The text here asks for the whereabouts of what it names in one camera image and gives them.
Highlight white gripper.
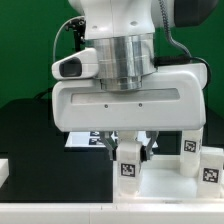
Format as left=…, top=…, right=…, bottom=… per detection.
left=52, top=48, right=207, bottom=162

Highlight white square tabletop tray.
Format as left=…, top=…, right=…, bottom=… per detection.
left=113, top=155, right=224, bottom=204

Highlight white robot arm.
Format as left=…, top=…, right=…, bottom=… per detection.
left=52, top=0, right=219, bottom=161

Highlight white marker sheet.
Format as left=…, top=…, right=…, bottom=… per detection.
left=65, top=131, right=150, bottom=148

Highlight white front barrier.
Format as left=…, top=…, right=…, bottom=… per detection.
left=0, top=203, right=224, bottom=224

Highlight white left barrier block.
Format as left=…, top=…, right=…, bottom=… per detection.
left=0, top=159, right=9, bottom=188

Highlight black cables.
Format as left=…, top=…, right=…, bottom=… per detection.
left=32, top=87, right=54, bottom=101

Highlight grey cable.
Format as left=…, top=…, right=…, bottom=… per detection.
left=52, top=15, right=84, bottom=68

